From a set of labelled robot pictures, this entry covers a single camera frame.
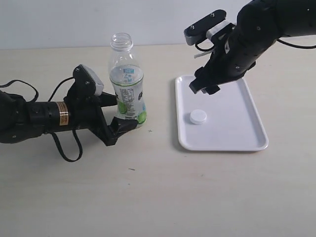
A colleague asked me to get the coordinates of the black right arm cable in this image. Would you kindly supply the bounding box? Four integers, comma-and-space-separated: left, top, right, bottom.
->
276, 38, 316, 49

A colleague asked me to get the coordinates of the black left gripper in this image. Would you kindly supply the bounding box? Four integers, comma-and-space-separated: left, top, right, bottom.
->
64, 84, 138, 146

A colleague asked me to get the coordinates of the white bottle cap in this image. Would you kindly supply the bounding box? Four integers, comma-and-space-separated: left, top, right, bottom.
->
190, 109, 207, 125

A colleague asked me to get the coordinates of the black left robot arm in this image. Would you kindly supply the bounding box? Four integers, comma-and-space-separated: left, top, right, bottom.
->
0, 85, 138, 146

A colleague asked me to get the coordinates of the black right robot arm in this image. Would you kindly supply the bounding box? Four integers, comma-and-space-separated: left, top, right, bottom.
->
184, 0, 316, 95

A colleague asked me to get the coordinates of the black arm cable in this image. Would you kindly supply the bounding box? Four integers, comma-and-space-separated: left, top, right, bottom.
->
0, 77, 82, 163
276, 38, 316, 49

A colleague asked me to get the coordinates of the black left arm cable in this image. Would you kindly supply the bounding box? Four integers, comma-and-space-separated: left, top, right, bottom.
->
0, 77, 82, 163

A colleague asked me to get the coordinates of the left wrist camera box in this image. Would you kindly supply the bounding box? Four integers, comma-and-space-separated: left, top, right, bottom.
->
73, 64, 104, 98

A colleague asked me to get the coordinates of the clear plastic drink bottle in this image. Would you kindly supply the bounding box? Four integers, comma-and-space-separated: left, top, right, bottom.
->
108, 33, 147, 127

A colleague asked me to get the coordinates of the white rectangular plastic tray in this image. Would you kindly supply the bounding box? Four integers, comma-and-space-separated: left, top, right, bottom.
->
175, 75, 269, 152

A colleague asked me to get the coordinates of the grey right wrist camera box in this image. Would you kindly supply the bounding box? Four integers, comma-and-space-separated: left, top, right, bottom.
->
184, 9, 236, 46

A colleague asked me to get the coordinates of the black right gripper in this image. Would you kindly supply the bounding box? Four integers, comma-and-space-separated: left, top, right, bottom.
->
189, 28, 256, 95

